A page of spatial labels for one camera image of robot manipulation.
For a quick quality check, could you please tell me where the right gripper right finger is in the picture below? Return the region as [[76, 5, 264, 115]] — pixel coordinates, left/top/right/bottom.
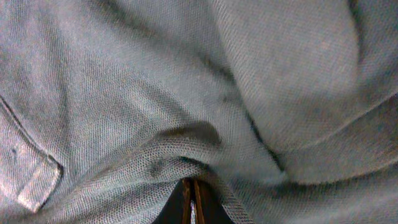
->
[[193, 179, 233, 224]]

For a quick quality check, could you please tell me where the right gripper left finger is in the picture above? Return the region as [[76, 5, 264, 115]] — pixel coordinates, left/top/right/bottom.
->
[[152, 179, 192, 224]]

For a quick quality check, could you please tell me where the black polo shirt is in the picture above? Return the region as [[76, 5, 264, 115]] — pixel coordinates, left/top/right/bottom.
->
[[1, 1, 397, 223]]

